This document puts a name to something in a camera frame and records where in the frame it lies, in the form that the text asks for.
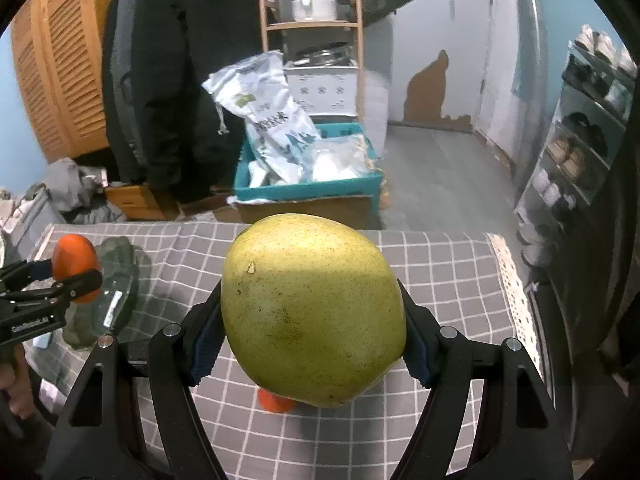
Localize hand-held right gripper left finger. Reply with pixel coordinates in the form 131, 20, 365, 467
42, 280, 231, 480

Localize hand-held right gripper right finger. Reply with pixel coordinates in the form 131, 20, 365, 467
387, 280, 573, 480

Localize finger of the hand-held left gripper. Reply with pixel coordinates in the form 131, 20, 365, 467
0, 258, 56, 295
0, 269, 103, 313

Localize orange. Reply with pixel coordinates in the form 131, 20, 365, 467
257, 387, 296, 413
52, 234, 103, 305

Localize green glass plate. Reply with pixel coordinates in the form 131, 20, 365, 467
62, 237, 153, 348

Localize green yellow mango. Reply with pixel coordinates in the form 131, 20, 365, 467
222, 213, 407, 408

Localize person's left hand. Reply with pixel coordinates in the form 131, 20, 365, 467
0, 345, 40, 417

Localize grey checkered tablecloth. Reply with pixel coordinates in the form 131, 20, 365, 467
30, 220, 546, 480

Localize grey clothes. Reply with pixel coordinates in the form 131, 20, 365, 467
42, 157, 127, 224

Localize wooden drawer box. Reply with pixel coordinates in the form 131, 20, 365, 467
105, 182, 181, 221

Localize teal cardboard box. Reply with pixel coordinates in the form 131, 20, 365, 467
232, 122, 386, 231

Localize wooden louvered cabinet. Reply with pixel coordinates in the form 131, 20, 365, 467
10, 0, 136, 163

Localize clear plastic bag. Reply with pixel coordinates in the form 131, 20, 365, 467
305, 135, 377, 182

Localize white printed rice bag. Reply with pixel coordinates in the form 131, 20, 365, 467
202, 51, 323, 186

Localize black jacket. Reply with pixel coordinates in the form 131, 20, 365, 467
102, 0, 263, 203

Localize shoe rack with shoes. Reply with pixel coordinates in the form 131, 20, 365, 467
520, 25, 638, 266

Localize white patterned storage box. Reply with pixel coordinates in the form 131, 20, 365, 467
285, 62, 361, 126

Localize wooden shelf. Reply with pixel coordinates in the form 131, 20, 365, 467
256, 0, 366, 126

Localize white door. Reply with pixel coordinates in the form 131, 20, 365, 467
475, 0, 548, 166

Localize metal pot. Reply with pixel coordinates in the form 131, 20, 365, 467
295, 42, 351, 67

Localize white pot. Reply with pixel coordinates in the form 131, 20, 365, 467
291, 0, 351, 23

